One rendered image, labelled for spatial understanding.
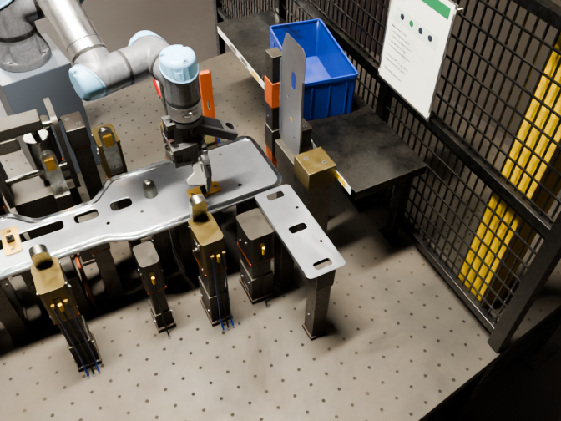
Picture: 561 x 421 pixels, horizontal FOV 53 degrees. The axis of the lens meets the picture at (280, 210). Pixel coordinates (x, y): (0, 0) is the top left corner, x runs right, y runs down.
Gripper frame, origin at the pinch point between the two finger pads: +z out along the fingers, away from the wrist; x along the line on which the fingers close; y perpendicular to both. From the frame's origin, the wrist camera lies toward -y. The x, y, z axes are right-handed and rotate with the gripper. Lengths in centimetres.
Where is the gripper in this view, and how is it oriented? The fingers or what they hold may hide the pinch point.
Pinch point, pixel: (202, 175)
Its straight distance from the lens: 141.8
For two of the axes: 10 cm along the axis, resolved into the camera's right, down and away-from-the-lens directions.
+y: -8.9, 3.3, -3.1
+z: -0.1, 6.6, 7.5
